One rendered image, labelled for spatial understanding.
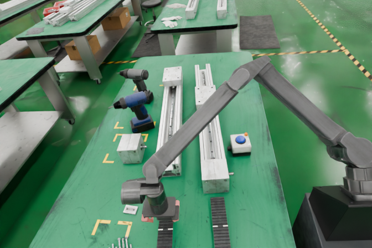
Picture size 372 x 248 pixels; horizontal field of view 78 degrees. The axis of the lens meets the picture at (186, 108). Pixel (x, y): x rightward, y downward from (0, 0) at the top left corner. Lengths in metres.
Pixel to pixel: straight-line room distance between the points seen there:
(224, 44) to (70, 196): 2.08
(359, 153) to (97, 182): 0.96
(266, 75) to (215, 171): 0.40
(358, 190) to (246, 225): 0.36
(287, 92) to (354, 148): 0.23
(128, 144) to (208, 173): 0.39
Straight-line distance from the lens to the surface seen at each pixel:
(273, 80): 0.74
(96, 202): 1.06
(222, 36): 2.58
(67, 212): 1.10
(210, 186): 0.92
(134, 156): 1.07
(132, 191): 0.73
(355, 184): 0.83
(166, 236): 0.87
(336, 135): 0.79
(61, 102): 2.68
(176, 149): 0.69
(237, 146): 1.02
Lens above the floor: 1.61
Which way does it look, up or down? 39 degrees down
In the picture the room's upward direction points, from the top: 8 degrees counter-clockwise
